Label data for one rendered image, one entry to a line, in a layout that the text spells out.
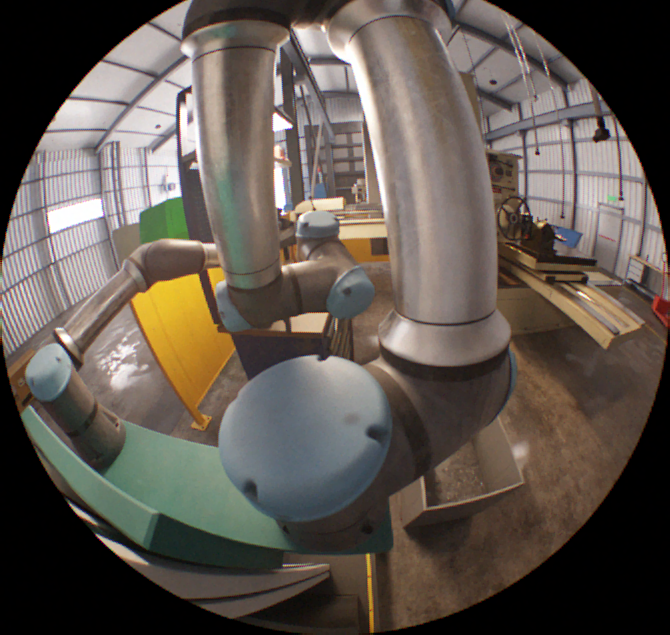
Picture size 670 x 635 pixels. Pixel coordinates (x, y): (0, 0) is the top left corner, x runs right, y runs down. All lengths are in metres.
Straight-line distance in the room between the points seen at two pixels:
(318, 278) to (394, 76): 0.25
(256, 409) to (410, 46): 0.26
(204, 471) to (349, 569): 0.81
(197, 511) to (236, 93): 0.49
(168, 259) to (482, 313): 0.61
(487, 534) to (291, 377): 1.51
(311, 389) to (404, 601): 1.40
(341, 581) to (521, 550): 1.00
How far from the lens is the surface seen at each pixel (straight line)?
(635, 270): 8.35
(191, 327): 1.86
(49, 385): 0.51
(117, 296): 0.67
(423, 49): 0.19
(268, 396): 0.16
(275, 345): 1.05
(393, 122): 0.16
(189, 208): 1.01
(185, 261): 0.62
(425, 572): 1.47
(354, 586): 1.11
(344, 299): 0.30
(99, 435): 0.56
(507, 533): 1.64
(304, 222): 0.38
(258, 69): 0.21
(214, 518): 0.39
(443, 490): 1.23
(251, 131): 0.20
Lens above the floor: 1.42
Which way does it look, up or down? 26 degrees down
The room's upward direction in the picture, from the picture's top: 5 degrees counter-clockwise
